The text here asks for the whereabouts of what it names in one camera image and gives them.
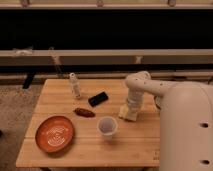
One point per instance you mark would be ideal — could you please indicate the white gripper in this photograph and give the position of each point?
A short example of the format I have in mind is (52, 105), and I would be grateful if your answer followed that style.
(134, 105)

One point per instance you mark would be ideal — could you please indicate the white sponge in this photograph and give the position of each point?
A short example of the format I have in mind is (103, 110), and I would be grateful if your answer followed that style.
(128, 113)

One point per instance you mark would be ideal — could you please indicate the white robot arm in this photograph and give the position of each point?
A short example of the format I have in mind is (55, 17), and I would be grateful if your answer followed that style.
(186, 120)

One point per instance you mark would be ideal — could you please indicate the black rectangular block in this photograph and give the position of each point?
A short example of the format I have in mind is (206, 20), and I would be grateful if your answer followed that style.
(98, 99)

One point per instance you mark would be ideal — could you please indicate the white paper cup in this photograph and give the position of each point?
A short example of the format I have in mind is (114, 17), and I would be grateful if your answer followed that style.
(107, 127)

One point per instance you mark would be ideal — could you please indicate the red-brown food item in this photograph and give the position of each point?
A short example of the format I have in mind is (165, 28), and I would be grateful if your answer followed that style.
(84, 112)

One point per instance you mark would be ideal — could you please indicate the small white bottle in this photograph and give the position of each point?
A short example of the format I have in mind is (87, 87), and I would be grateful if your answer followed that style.
(75, 87)

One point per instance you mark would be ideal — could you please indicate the wooden table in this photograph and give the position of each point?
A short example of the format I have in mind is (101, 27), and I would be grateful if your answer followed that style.
(136, 144)

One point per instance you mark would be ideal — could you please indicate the orange plate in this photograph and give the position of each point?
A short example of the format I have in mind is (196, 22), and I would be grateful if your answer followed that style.
(54, 134)

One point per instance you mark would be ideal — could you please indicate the grey horizontal rail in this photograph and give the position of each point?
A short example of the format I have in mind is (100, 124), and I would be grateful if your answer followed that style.
(105, 57)

